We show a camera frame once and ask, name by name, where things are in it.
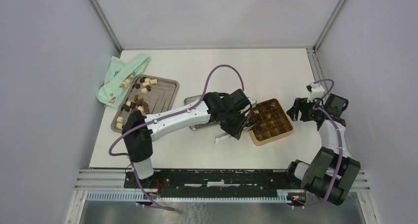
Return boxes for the metal serving tongs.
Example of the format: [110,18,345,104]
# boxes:
[214,115,260,144]

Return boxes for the gold chocolate box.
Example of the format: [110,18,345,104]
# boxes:
[247,99,293,146]

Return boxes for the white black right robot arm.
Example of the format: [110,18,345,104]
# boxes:
[284,94,361,206]

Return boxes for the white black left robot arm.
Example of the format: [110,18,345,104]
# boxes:
[122,89,257,188]

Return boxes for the metal chocolate tray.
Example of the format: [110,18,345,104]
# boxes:
[110,75,179,132]

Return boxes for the silver box lid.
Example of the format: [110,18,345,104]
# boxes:
[183,95,223,132]

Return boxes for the green patterned cloth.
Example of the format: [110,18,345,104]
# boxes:
[96,54,151,109]

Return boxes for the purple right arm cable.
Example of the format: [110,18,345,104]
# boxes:
[312,79,344,208]

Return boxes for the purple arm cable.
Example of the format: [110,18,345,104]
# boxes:
[312,79,344,208]
[108,64,245,212]

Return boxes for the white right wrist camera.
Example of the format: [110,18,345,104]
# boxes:
[306,82,325,103]

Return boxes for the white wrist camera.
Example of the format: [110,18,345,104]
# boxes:
[306,82,325,103]
[245,97,257,110]

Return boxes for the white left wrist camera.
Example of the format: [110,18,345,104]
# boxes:
[245,97,257,110]

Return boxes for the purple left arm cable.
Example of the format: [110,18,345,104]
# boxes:
[108,64,245,212]

